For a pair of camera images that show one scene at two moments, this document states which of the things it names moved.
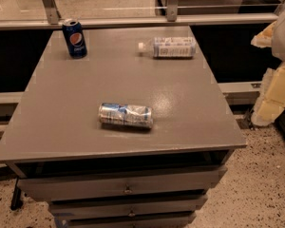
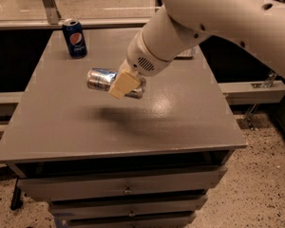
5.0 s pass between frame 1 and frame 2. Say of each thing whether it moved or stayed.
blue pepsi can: stayed
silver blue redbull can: moved
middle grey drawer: stayed
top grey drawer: stayed
